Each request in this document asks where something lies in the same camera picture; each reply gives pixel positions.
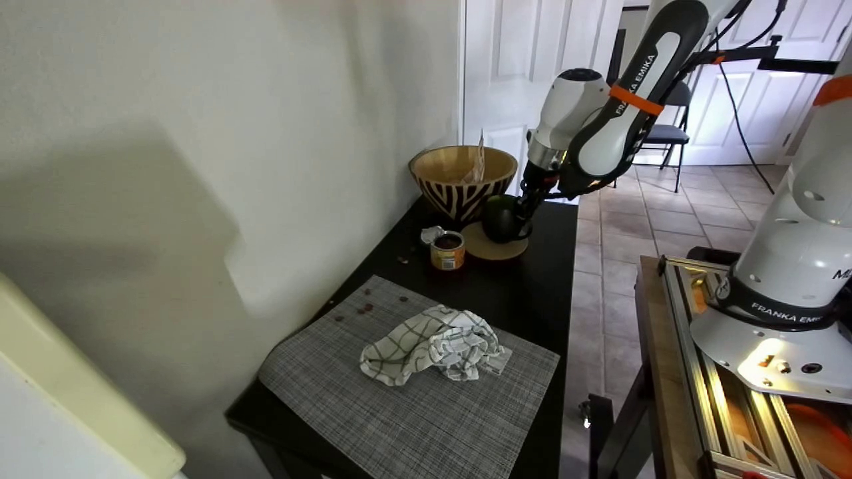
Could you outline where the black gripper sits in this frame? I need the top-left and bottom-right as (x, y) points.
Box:
(512, 163), (559, 242)

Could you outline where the round cork coaster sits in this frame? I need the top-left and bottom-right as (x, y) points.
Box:
(460, 222), (534, 266)

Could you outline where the black side table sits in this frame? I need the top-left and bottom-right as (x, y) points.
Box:
(225, 195), (582, 479)

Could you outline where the wooden bowl with zebra pattern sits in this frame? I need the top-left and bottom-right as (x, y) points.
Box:
(408, 144), (523, 226)

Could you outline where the white panel door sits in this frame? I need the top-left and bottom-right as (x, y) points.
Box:
(460, 0), (629, 180)

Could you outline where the dark folding chair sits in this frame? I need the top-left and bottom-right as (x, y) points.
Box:
(633, 77), (697, 198)

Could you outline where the grey woven placemat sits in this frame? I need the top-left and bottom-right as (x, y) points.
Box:
(257, 274), (566, 479)

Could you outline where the black boom cable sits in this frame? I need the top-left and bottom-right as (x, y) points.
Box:
(711, 59), (780, 174)

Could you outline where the wooden robot stand with aluminium frame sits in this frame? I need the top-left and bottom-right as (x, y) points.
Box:
(583, 254), (852, 479)

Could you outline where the black camera boom with orange tape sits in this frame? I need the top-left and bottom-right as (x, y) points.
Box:
(687, 31), (841, 81)

